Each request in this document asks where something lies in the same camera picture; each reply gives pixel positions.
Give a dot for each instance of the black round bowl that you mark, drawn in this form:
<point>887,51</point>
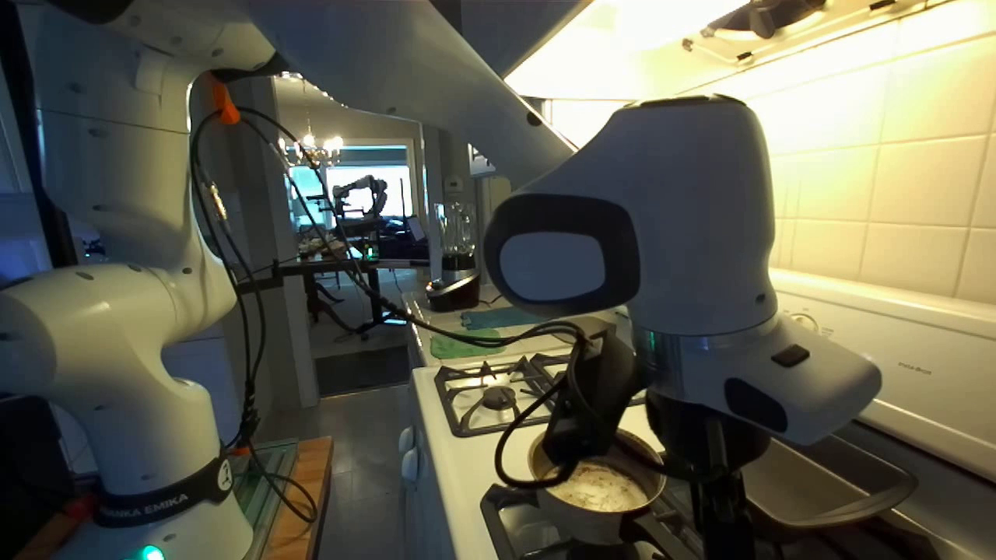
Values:
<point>452,293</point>

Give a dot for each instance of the lit range hood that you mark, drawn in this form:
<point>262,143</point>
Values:
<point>665,42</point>

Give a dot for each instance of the green cloth mat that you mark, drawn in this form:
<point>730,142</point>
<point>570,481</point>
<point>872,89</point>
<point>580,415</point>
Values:
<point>468,347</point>

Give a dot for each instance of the lit chandelier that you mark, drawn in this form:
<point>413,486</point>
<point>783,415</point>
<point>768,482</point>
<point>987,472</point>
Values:
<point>323,143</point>

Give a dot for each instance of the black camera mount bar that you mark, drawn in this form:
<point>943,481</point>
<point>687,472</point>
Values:
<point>312,268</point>

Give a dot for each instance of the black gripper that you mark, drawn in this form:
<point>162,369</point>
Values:
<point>721,486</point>

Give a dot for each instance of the blue towel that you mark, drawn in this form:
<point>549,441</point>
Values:
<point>492,317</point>

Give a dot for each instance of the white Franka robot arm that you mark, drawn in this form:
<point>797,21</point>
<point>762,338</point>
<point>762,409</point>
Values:
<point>687,205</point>

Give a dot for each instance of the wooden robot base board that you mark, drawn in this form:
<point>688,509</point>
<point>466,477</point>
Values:
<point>299,517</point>

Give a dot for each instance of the dark rectangular baking pan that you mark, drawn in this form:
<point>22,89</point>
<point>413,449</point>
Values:
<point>831,482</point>

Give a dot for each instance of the steel cooking pot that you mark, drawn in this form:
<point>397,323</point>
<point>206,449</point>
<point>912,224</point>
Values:
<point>610,486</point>

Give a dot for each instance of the white gas stove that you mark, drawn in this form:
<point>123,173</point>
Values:
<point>935,361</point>

